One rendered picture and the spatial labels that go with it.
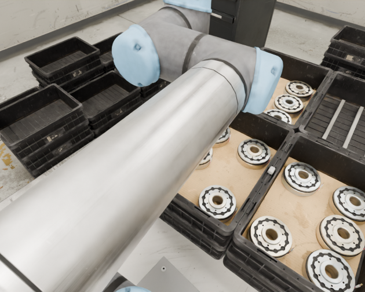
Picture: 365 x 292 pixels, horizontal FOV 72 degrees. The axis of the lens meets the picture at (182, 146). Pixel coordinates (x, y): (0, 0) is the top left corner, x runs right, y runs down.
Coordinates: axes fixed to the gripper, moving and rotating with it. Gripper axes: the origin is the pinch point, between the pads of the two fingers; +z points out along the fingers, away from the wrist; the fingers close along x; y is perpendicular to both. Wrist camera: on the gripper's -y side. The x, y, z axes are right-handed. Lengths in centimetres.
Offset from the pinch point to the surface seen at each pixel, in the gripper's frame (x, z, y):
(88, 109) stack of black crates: 50, 61, 91
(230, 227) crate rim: -7.1, 6.6, -20.0
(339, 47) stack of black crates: -129, 43, 113
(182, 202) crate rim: 2.8, 6.6, -12.2
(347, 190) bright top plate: -44.6, 13.5, -11.3
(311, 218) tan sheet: -32.4, 16.4, -16.6
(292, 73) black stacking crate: -52, 12, 44
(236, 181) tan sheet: -15.3, 16.4, -2.3
